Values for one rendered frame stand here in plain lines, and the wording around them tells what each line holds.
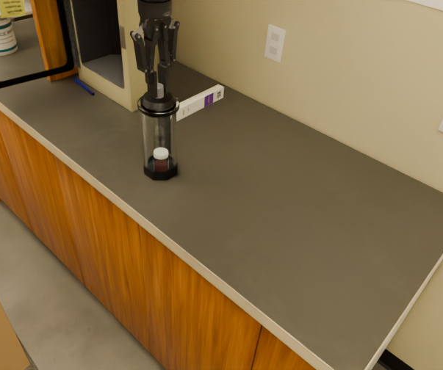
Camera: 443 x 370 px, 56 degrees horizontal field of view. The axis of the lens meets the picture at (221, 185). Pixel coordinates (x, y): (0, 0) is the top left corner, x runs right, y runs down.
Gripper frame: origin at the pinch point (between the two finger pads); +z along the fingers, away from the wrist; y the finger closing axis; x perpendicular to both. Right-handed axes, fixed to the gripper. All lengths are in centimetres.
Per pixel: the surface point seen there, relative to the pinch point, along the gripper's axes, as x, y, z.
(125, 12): 30.7, 14.8, -5.1
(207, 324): -34, -14, 57
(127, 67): 31.0, 13.8, 12.4
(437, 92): -51, 57, 2
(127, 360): 3, -19, 122
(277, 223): -37.5, 7.2, 28.2
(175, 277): -21, -14, 47
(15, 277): 74, -31, 123
